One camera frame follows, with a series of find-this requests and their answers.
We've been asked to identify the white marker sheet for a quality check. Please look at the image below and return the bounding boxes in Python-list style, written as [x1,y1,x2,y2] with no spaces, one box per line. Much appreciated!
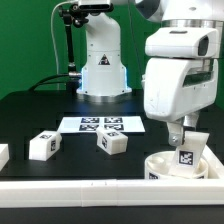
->
[58,116,145,133]

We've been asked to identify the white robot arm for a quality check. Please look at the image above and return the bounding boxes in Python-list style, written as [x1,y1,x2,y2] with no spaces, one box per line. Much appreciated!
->
[78,0,224,146]

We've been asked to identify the white left fence bar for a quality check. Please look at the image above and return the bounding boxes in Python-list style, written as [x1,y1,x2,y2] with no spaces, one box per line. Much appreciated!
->
[0,144,9,171]

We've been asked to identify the white front fence bar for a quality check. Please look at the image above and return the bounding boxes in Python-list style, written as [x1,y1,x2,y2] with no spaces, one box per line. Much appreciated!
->
[0,179,224,208]

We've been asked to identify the black cables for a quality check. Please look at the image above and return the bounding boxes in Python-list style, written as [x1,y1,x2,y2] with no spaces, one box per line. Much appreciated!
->
[27,73,73,92]

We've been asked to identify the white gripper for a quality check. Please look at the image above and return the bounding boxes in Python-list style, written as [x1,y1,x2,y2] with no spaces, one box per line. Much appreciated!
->
[144,27,219,146]

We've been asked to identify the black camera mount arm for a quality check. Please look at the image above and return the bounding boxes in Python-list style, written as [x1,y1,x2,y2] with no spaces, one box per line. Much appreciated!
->
[59,4,88,94]

